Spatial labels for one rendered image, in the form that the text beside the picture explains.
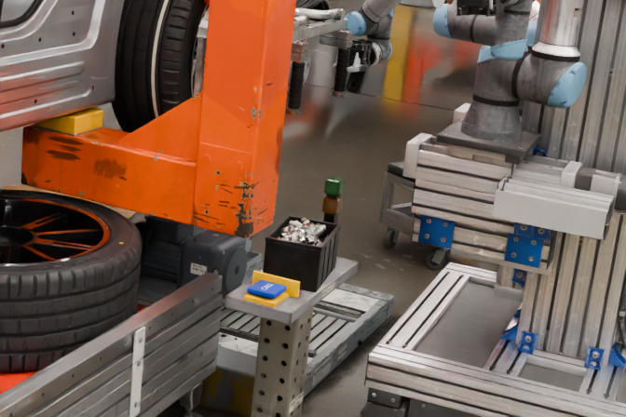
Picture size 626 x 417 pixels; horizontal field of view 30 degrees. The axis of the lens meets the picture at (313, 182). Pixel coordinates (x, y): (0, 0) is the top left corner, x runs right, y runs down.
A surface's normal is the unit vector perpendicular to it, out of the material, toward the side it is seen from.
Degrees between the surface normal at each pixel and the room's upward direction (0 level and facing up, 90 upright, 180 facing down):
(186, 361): 90
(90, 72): 90
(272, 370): 90
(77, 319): 90
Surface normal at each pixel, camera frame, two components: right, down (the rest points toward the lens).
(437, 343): 0.11, -0.96
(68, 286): 0.62, 0.28
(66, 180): -0.39, 0.21
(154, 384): 0.92, 0.20
